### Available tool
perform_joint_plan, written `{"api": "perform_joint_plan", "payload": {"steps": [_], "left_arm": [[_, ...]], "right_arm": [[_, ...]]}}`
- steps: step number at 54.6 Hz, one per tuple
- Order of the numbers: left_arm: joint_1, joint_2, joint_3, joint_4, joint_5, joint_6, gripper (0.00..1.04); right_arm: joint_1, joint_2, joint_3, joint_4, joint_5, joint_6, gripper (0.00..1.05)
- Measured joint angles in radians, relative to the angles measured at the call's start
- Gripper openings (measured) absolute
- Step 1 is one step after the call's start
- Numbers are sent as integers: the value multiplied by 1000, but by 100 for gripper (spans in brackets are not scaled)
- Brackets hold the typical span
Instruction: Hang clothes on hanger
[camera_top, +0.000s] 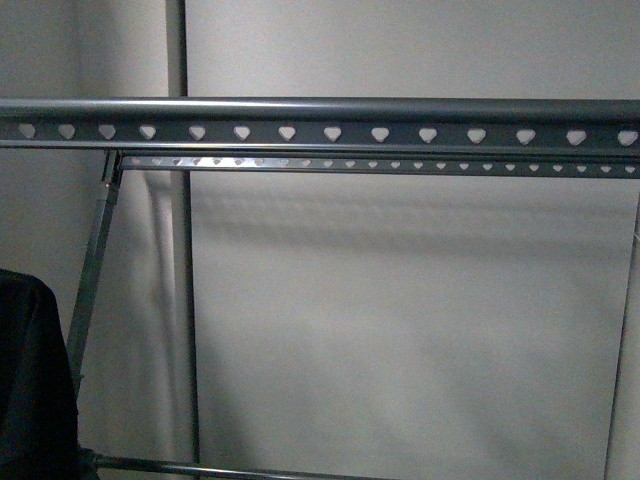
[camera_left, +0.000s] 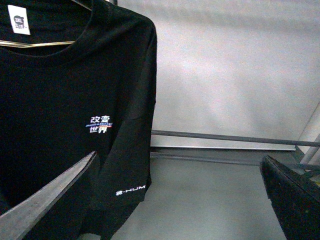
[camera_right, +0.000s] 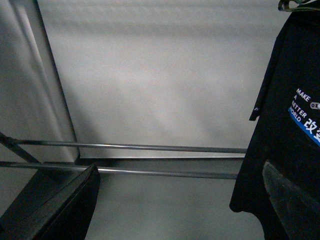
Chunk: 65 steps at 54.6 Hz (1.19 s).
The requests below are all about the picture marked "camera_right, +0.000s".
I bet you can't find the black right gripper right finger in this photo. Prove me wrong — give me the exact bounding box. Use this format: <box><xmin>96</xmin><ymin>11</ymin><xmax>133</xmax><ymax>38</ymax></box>
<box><xmin>262</xmin><ymin>161</ymin><xmax>320</xmax><ymax>240</ymax></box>

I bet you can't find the black printed t-shirt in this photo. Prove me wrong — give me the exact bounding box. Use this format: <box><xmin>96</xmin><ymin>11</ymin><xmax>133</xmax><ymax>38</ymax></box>
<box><xmin>229</xmin><ymin>11</ymin><xmax>320</xmax><ymax>240</ymax></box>

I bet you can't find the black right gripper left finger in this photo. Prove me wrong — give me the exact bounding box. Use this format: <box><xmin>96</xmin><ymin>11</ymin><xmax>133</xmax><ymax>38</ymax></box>
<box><xmin>0</xmin><ymin>165</ymin><xmax>101</xmax><ymax>240</ymax></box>

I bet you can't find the green clothes hanger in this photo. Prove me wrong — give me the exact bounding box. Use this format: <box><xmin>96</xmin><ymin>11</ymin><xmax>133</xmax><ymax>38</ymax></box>
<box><xmin>277</xmin><ymin>0</ymin><xmax>320</xmax><ymax>13</ymax></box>

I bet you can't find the metal clothes rack frame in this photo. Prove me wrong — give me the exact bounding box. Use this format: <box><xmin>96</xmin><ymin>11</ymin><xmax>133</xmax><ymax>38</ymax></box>
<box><xmin>0</xmin><ymin>133</ymin><xmax>247</xmax><ymax>180</ymax></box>

